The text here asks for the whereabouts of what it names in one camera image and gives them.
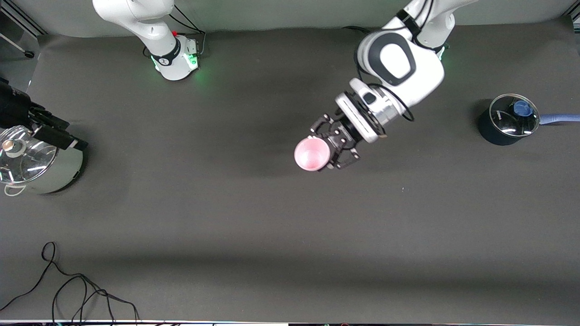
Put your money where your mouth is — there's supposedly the pink plastic cup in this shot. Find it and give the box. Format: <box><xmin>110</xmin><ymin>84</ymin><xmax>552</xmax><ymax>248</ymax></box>
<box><xmin>294</xmin><ymin>137</ymin><xmax>331</xmax><ymax>172</ymax></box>

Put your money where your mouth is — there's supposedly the pale green cooking pot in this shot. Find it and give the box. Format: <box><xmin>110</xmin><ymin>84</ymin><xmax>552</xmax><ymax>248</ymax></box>
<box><xmin>0</xmin><ymin>126</ymin><xmax>85</xmax><ymax>196</ymax></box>

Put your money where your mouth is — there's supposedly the glass lid with beige knob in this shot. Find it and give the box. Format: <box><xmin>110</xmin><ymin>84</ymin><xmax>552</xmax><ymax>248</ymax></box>
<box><xmin>0</xmin><ymin>126</ymin><xmax>60</xmax><ymax>184</ymax></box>

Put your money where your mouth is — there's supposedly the stand leg with black caster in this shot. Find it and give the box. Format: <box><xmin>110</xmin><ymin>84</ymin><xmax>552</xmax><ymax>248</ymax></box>
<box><xmin>0</xmin><ymin>33</ymin><xmax>35</xmax><ymax>60</ymax></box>

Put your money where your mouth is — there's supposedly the dark grey table cloth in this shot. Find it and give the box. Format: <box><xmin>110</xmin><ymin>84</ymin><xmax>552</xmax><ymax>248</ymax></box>
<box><xmin>0</xmin><ymin>18</ymin><xmax>580</xmax><ymax>324</ymax></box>

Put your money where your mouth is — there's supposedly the dark blue saucepan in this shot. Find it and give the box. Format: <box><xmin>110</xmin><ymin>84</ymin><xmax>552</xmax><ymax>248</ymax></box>
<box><xmin>478</xmin><ymin>94</ymin><xmax>580</xmax><ymax>146</ymax></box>

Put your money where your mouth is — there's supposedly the glass lid with blue knob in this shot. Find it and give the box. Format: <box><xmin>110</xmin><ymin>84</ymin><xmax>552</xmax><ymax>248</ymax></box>
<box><xmin>489</xmin><ymin>94</ymin><xmax>541</xmax><ymax>138</ymax></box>

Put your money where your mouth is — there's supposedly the dark metal frame rail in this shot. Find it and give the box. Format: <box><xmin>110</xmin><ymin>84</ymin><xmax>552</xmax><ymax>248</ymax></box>
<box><xmin>0</xmin><ymin>4</ymin><xmax>48</xmax><ymax>37</ymax></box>

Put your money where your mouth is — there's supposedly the black right arm base cable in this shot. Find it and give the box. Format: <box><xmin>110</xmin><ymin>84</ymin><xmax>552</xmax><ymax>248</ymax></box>
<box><xmin>169</xmin><ymin>5</ymin><xmax>207</xmax><ymax>58</ymax></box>

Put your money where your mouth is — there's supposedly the thin black loose cable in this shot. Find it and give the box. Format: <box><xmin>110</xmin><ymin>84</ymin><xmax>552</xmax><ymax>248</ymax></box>
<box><xmin>0</xmin><ymin>241</ymin><xmax>139</xmax><ymax>323</ymax></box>

